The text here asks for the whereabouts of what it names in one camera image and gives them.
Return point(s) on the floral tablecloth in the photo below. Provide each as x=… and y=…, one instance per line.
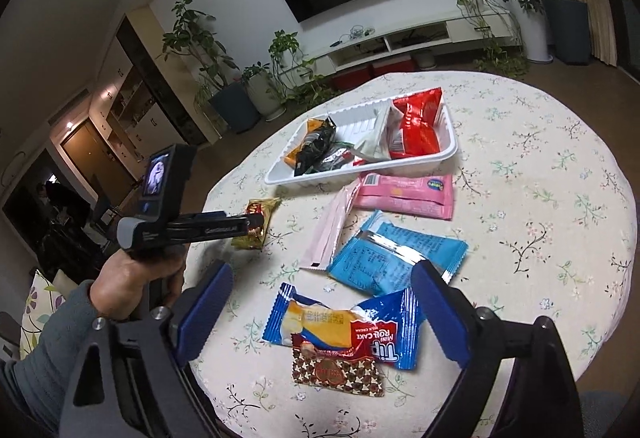
x=525, y=158

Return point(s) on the pink snack packet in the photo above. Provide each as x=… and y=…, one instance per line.
x=405, y=198

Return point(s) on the beige cushion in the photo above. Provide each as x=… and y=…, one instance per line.
x=65, y=283

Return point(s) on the white wall cabinet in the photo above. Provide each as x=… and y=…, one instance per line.
x=135, y=118

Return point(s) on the long pale pink packet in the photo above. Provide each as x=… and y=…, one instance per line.
x=327, y=228

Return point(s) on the tall plant in dark pot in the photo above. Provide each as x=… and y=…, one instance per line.
x=235, y=106

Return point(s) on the brown wooden door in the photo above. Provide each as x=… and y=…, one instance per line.
x=95, y=153

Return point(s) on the bushy plant in white pot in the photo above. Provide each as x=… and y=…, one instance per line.
x=535, y=38

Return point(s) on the small white round pot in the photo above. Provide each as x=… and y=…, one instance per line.
x=425, y=60

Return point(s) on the floral cushion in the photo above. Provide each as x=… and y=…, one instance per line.
x=40, y=313

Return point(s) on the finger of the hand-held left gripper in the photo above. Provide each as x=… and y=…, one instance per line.
x=256, y=222

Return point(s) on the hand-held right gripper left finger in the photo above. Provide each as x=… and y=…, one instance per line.
x=205, y=313

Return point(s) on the light blue snack packet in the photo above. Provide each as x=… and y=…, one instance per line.
x=380, y=263

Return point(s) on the blue roll cake packet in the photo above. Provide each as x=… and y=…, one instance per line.
x=380, y=318

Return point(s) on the orange snack packet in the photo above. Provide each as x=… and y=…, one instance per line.
x=292, y=157

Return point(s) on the pale green snack bag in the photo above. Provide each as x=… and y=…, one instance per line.
x=372, y=143

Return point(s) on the person's left hand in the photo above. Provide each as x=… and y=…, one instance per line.
x=120, y=283

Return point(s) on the person's left forearm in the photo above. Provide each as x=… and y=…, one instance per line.
x=50, y=348

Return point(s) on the red storage box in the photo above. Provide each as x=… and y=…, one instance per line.
x=352, y=78
x=392, y=67

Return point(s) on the large red snack packet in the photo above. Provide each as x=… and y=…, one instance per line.
x=420, y=128

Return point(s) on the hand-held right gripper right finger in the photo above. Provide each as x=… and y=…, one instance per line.
x=440, y=313

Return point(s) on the red candy packet with medallion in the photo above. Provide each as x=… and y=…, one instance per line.
x=330, y=373

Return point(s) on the small red and gold packet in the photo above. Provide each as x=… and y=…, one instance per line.
x=260, y=208

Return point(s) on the white plastic tray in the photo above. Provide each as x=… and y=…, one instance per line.
x=355, y=121

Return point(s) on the white television cabinet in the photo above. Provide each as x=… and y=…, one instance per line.
x=350, y=53

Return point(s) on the black and gold snack packet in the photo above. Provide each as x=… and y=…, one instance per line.
x=315, y=143

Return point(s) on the plant in white ribbed pot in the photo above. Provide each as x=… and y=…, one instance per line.
x=265, y=93

